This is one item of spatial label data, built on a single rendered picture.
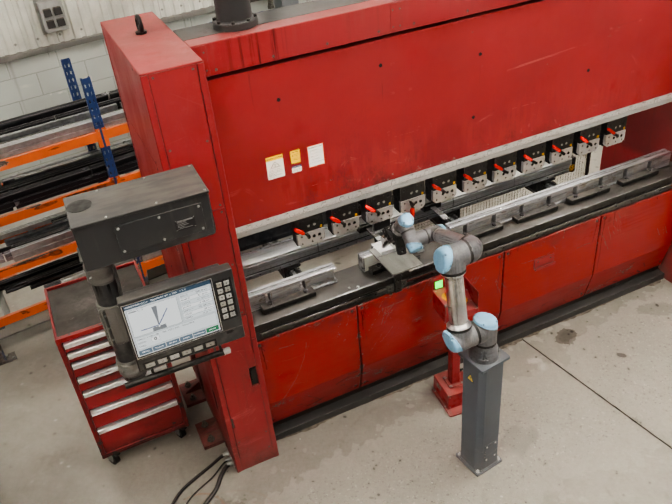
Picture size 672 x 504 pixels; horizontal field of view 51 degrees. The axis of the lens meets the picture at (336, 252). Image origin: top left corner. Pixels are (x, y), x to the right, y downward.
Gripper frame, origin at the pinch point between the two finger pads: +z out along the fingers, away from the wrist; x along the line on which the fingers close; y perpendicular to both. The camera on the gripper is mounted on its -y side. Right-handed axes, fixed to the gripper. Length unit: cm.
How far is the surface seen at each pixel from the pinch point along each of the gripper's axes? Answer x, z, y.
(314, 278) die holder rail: 41.5, 12.8, -0.6
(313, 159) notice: 35, -42, 43
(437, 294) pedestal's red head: -17.9, 7.6, -32.6
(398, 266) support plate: 1.7, -4.8, -13.1
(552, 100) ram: -108, -37, 39
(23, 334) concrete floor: 206, 195, 70
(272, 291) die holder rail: 66, 12, 0
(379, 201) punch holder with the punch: 1.0, -15.3, 20.8
